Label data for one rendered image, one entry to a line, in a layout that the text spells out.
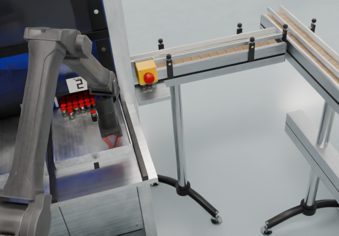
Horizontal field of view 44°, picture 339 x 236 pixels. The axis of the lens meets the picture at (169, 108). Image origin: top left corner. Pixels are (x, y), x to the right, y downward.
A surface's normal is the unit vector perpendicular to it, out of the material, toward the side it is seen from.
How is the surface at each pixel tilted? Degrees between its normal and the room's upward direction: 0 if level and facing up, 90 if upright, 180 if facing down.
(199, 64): 90
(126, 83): 90
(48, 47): 41
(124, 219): 90
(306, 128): 0
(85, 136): 0
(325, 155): 0
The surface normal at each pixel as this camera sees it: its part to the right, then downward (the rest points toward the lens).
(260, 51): 0.25, 0.59
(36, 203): -0.08, -0.18
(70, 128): -0.07, -0.78
